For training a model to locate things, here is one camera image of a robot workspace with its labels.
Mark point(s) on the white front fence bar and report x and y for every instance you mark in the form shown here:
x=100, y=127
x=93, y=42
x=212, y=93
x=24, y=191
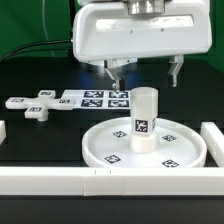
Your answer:
x=104, y=181

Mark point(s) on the white fence bar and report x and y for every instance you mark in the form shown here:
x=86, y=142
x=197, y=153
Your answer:
x=214, y=139
x=104, y=181

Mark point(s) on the white round table top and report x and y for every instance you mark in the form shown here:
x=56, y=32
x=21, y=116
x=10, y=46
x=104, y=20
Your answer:
x=171, y=145

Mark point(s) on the white right fence bar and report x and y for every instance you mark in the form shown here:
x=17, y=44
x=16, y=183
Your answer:
x=214, y=139

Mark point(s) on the white left fence block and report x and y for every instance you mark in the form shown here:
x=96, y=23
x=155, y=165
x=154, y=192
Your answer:
x=2, y=131

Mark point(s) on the white cross-shaped table base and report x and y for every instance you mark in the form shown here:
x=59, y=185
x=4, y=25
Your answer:
x=37, y=108

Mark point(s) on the black cable connector post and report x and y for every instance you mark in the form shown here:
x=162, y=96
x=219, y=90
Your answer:
x=72, y=13

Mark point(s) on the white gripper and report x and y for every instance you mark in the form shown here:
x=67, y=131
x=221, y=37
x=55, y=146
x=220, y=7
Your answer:
x=105, y=30

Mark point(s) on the white marker plate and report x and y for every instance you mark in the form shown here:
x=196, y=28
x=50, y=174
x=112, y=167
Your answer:
x=98, y=99

